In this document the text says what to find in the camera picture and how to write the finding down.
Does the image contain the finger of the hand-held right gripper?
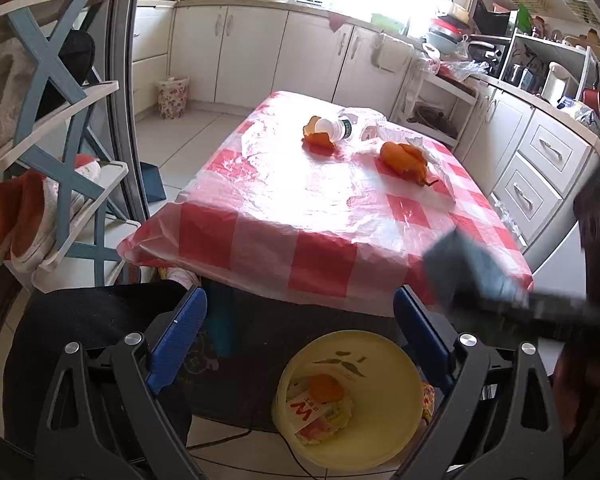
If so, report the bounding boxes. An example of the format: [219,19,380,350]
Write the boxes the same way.
[422,229,588,331]

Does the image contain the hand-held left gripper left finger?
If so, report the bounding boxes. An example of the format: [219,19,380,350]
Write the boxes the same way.
[32,286,209,480]

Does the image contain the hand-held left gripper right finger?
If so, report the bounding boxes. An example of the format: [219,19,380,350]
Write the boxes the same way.
[393,285,566,480]

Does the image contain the yellow plastic bucket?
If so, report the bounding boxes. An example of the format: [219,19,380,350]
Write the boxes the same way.
[271,330,426,470]

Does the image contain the red paper snack packet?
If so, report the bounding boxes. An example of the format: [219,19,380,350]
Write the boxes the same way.
[287,395,355,445]

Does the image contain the clear plastic bag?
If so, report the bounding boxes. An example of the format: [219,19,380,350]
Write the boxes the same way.
[437,57,493,83]
[337,107,396,145]

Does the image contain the white plastic bottle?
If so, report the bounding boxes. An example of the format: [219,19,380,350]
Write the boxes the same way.
[314,116,355,143]

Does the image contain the floral house slipper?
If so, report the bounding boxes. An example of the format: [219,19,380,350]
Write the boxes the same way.
[155,266,201,288]
[420,382,437,421]

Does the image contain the dark floor mat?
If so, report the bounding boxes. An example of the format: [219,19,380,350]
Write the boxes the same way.
[185,280,431,433]

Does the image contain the white drawer cabinet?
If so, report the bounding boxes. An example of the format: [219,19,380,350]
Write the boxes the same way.
[455,80,600,256]

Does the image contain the silver blue foil bag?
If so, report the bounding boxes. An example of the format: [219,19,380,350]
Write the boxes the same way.
[557,100,600,131]

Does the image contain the blue grey dustpan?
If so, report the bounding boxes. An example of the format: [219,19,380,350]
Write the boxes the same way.
[141,162,167,203]

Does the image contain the red white checkered table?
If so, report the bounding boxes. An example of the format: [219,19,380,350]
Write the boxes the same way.
[116,90,535,318]

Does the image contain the white trolley shelf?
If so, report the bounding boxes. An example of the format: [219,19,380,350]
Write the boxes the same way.
[395,57,481,143]

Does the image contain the clear plastic bag on counter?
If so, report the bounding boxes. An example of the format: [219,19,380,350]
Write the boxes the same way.
[437,57,493,83]

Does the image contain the white counter rack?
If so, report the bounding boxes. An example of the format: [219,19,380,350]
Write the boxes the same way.
[500,27,600,106]

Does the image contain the black toaster oven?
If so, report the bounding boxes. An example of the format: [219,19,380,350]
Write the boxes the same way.
[467,35,511,68]

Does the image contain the floral waste bin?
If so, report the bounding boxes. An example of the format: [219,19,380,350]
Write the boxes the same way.
[155,76,191,120]

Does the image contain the green box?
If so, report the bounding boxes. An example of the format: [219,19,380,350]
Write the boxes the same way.
[516,4,535,36]

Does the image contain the stacked pots and bowls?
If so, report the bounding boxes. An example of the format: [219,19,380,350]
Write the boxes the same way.
[425,15,468,56]

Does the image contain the black microwave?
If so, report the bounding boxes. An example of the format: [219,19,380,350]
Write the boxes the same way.
[467,0,518,36]

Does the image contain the green basin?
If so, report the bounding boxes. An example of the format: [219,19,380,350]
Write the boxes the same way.
[370,12,408,31]

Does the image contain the red hanging cloth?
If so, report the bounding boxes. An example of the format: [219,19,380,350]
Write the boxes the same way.
[327,10,353,33]

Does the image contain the white kitchen base cabinets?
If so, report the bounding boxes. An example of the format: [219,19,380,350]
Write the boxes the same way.
[130,2,426,121]

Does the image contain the black slipper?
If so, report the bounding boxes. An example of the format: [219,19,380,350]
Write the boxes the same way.
[45,30,98,116]

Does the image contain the blue white shoe rack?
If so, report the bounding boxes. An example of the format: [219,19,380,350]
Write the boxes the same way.
[0,0,143,286]

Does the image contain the white fluffy slipper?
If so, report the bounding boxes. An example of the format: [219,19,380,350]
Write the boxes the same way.
[0,52,36,161]

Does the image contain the black floor cable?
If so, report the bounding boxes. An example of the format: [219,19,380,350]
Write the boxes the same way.
[187,425,311,480]

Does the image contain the white wire basket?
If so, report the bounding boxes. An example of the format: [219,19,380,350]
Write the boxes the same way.
[555,0,600,26]

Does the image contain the grey door frame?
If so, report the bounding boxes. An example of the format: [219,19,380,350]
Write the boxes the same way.
[102,0,148,223]

